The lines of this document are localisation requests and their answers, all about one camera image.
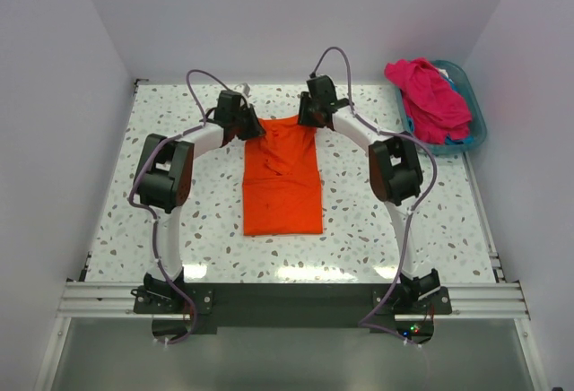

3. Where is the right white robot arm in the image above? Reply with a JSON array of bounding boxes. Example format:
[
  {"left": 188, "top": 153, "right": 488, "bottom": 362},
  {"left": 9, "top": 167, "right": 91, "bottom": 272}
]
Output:
[{"left": 298, "top": 74, "right": 440, "bottom": 302}]

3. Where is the aluminium rail frame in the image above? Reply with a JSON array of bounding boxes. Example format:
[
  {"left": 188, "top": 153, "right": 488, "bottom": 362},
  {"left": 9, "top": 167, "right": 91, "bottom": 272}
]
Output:
[{"left": 33, "top": 152, "right": 551, "bottom": 391}]

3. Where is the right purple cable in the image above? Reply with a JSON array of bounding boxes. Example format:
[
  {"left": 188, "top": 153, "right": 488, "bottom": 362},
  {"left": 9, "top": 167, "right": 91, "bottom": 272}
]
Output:
[{"left": 309, "top": 46, "right": 439, "bottom": 336}]

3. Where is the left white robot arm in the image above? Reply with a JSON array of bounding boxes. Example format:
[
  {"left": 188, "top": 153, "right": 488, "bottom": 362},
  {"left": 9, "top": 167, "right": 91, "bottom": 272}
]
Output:
[{"left": 128, "top": 90, "right": 265, "bottom": 289}]

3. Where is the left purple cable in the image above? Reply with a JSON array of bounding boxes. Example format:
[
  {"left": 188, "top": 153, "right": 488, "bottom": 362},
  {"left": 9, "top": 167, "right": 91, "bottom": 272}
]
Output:
[{"left": 127, "top": 68, "right": 219, "bottom": 346}]

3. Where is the teal plastic basket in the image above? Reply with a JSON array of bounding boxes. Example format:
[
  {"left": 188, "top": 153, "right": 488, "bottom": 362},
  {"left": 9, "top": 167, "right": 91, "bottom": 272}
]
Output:
[{"left": 393, "top": 59, "right": 487, "bottom": 156}]

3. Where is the orange t shirt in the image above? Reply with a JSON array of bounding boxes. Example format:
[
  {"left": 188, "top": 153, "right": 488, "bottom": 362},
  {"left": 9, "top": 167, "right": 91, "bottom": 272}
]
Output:
[{"left": 242, "top": 116, "right": 323, "bottom": 236}]

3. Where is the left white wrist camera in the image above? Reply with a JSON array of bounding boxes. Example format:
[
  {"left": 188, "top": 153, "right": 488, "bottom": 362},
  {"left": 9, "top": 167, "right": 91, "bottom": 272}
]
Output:
[{"left": 241, "top": 83, "right": 250, "bottom": 96}]

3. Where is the purple cable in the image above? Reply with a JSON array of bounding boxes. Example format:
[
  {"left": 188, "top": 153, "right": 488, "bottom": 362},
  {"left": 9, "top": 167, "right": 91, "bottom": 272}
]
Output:
[
  {"left": 309, "top": 46, "right": 439, "bottom": 336},
  {"left": 127, "top": 68, "right": 219, "bottom": 346}
]

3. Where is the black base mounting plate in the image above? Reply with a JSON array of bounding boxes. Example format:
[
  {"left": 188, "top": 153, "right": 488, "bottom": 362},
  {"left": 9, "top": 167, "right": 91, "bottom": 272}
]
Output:
[{"left": 131, "top": 280, "right": 453, "bottom": 343}]

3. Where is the pink t shirt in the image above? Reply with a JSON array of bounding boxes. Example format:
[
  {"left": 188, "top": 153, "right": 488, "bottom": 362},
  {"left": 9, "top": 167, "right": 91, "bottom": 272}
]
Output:
[{"left": 384, "top": 57, "right": 450, "bottom": 145}]

